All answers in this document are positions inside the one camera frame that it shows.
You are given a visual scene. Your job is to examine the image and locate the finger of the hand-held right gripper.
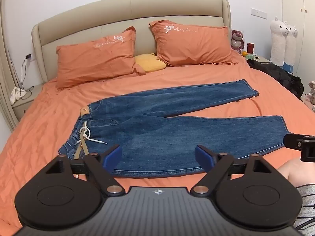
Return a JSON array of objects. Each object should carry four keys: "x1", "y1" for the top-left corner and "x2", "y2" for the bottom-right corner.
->
[{"x1": 283, "y1": 133, "x2": 315, "y2": 163}]

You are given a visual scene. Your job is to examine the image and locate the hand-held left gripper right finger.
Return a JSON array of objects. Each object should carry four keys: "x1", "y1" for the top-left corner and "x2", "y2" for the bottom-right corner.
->
[{"x1": 190, "y1": 145, "x2": 271, "y2": 197}]

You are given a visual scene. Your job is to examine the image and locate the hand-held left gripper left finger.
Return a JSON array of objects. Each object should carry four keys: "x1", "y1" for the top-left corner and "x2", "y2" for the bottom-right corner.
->
[{"x1": 45, "y1": 145, "x2": 125, "y2": 197}]

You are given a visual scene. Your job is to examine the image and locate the blue denim pants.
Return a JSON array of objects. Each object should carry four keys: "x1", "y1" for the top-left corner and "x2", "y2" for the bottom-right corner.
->
[{"x1": 58, "y1": 79, "x2": 294, "y2": 178}]

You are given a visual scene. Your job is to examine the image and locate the person's bare knee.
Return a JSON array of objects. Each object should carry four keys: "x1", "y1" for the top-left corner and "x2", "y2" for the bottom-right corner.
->
[{"x1": 277, "y1": 158, "x2": 315, "y2": 190}]

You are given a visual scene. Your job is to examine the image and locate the pale cloth pile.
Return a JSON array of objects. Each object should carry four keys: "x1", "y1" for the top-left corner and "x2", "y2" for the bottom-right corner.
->
[{"x1": 302, "y1": 80, "x2": 315, "y2": 110}]

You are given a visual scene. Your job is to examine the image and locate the grey patterned shorts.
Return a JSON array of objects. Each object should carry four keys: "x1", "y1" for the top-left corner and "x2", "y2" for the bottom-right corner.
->
[{"x1": 293, "y1": 183, "x2": 315, "y2": 231}]

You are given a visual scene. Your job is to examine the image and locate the black jacket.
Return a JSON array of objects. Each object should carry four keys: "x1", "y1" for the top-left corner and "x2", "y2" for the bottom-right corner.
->
[{"x1": 247, "y1": 59, "x2": 304, "y2": 101}]

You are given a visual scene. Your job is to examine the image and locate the bed with orange sheet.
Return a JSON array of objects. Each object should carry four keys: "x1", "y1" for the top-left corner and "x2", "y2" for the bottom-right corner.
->
[{"x1": 0, "y1": 52, "x2": 315, "y2": 236}]

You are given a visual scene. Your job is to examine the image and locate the beige bedside table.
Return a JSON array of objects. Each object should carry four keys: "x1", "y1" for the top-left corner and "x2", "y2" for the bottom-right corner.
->
[
  {"x1": 12, "y1": 83, "x2": 45, "y2": 126},
  {"x1": 246, "y1": 54, "x2": 271, "y2": 64}
]

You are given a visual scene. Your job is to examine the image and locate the orange embroidered pillow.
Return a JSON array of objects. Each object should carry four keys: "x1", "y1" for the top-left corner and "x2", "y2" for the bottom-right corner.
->
[
  {"x1": 149, "y1": 20, "x2": 239, "y2": 67},
  {"x1": 55, "y1": 26, "x2": 146, "y2": 90}
]

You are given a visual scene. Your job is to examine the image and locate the white alpaca plush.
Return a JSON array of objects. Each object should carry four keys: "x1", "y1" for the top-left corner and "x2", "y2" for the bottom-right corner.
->
[
  {"x1": 270, "y1": 17, "x2": 289, "y2": 67},
  {"x1": 284, "y1": 24, "x2": 298, "y2": 67}
]

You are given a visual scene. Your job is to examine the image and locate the yellow cushion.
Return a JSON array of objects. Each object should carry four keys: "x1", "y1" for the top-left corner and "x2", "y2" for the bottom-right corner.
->
[{"x1": 133, "y1": 52, "x2": 167, "y2": 73}]

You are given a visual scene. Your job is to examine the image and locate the white wardrobe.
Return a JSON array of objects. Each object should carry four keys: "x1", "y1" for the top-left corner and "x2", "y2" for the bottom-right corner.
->
[{"x1": 281, "y1": 0, "x2": 315, "y2": 84}]

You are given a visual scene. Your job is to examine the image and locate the white crumpled cloth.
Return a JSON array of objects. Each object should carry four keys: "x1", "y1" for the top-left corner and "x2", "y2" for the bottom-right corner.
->
[{"x1": 10, "y1": 86, "x2": 27, "y2": 104}]

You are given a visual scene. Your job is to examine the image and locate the pink teddy bear plush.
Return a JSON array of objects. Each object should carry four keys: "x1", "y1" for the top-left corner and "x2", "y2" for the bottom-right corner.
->
[{"x1": 231, "y1": 29, "x2": 245, "y2": 54}]

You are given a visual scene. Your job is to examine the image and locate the beige curtain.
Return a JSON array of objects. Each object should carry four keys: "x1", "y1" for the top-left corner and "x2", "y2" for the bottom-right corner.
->
[{"x1": 0, "y1": 0, "x2": 18, "y2": 133}]

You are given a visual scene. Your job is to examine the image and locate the beige upholstered headboard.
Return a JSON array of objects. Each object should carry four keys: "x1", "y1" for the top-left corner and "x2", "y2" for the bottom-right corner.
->
[{"x1": 31, "y1": 0, "x2": 233, "y2": 84}]

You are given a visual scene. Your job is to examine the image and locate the black charging cable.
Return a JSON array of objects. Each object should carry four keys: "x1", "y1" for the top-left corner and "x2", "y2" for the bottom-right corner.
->
[{"x1": 21, "y1": 56, "x2": 35, "y2": 99}]

